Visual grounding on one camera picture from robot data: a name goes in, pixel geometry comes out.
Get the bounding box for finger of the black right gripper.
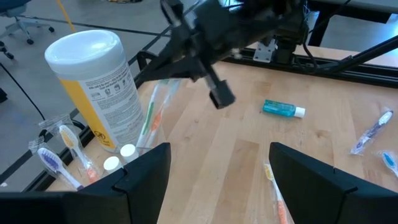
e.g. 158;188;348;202
135;37;193;82
135;60;201;84

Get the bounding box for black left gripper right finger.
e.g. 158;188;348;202
269;142;383;224

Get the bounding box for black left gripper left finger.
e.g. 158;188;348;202
65;142;172;224

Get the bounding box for bagged orange white toothbrush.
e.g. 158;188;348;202
262;162;290;224
144;79;182;150
39;114;101;185

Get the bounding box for bagged green white toothbrush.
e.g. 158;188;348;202
136;79;170;153

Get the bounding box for bagged blue white toothbrush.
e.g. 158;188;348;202
376;150;398;179

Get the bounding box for bagged purple white toothbrush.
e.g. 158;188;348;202
349;108;394;156
27;138;85;192

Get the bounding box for small white bottle caps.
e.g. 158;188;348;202
119;143;140;164

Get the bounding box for clear plastic organizer holder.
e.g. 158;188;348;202
74;124;167;190

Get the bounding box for white wipes canister yellow label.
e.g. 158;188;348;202
44;29;146;154

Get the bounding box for black framed side table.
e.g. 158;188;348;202
306;0;398;47

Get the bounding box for grey office chair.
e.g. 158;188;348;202
0;40;15;60
0;0;55;46

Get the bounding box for silver metal bracket plate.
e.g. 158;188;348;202
252;39;277;64

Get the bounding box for black floor cable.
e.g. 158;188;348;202
0;62;86;138

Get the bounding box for black diagonal frame strut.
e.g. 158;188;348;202
315;35;398;75

